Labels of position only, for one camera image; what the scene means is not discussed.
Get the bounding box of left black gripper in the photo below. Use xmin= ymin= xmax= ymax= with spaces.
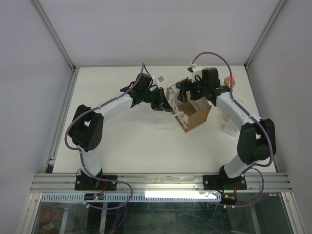
xmin=142 ymin=87 xmax=174 ymax=113

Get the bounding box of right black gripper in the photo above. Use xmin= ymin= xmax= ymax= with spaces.
xmin=176 ymin=75 xmax=208 ymax=103

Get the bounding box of white bottle grey cap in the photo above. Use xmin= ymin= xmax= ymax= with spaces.
xmin=171 ymin=81 xmax=183 ymax=101
xmin=222 ymin=121 xmax=239 ymax=137

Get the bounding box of brown canvas bag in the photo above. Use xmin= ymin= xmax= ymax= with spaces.
xmin=164 ymin=86 xmax=212 ymax=133

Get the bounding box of peach pink-capped bottle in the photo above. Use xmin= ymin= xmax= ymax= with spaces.
xmin=223 ymin=74 xmax=236 ymax=88

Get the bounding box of white bottle grey cap front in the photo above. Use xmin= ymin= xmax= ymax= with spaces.
xmin=222 ymin=121 xmax=239 ymax=137

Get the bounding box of cream wide-cap bottle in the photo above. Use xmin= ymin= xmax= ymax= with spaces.
xmin=223 ymin=113 xmax=230 ymax=121

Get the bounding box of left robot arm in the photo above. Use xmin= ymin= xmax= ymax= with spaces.
xmin=65 ymin=73 xmax=173 ymax=189

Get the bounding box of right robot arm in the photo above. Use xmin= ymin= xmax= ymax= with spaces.
xmin=175 ymin=64 xmax=276 ymax=189

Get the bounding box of black orange connector box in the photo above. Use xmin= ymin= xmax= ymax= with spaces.
xmin=220 ymin=194 xmax=237 ymax=206

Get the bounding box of small green-lit circuit board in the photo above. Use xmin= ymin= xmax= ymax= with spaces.
xmin=84 ymin=193 xmax=104 ymax=200

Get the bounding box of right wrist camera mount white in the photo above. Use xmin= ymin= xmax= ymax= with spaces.
xmin=187 ymin=63 xmax=203 ymax=83

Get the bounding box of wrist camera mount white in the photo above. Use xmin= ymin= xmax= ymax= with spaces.
xmin=187 ymin=63 xmax=203 ymax=83
xmin=152 ymin=76 xmax=164 ymax=87

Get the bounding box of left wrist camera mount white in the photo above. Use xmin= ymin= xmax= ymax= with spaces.
xmin=152 ymin=76 xmax=164 ymax=87

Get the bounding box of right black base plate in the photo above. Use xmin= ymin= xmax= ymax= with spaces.
xmin=203 ymin=175 xmax=247 ymax=191

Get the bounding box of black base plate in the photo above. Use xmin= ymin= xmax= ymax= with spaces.
xmin=203 ymin=175 xmax=247 ymax=191
xmin=75 ymin=175 xmax=117 ymax=191

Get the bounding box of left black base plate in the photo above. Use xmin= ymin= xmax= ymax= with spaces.
xmin=75 ymin=175 xmax=117 ymax=191

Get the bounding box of right aluminium frame post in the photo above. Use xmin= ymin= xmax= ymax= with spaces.
xmin=244 ymin=0 xmax=288 ymax=71

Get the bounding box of aluminium frame post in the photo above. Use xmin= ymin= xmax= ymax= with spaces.
xmin=244 ymin=0 xmax=288 ymax=71
xmin=30 ymin=0 xmax=76 ymax=71

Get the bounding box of aluminium front rail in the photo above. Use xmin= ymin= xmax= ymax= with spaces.
xmin=30 ymin=172 xmax=293 ymax=193

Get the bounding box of left aluminium frame post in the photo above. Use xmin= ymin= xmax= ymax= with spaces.
xmin=30 ymin=0 xmax=76 ymax=71

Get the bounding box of white slotted cable duct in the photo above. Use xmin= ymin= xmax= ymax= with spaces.
xmin=41 ymin=191 xmax=221 ymax=203

